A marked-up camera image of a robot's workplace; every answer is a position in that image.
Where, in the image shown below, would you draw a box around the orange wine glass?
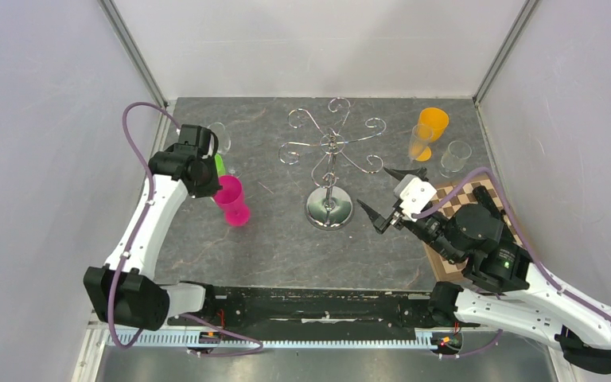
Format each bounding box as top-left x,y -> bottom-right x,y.
415,107 -> 449,162

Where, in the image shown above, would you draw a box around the chrome wine glass rack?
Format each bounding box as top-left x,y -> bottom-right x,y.
278,97 -> 387,231

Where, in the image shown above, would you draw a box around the pink wine glass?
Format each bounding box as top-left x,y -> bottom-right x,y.
212,175 -> 251,227

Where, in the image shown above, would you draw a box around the green wine glass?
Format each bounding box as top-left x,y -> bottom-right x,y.
214,154 -> 227,177

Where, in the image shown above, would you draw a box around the clear wine glass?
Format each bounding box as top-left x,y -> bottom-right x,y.
207,122 -> 241,178

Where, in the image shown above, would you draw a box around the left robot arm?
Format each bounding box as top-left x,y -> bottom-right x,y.
83,125 -> 221,331

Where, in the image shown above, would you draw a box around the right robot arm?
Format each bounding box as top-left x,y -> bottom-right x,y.
364,167 -> 611,375

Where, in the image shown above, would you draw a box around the wooden chessboard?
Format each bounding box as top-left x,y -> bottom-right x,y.
423,175 -> 523,283

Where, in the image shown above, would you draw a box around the black bar on chessboard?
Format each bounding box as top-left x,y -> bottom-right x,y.
472,185 -> 503,212

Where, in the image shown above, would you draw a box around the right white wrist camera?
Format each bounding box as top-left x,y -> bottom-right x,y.
393,174 -> 437,221

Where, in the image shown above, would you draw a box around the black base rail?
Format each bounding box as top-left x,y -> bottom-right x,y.
196,286 -> 455,341

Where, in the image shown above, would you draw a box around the white slotted cable duct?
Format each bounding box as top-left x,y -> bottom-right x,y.
134,329 -> 452,350

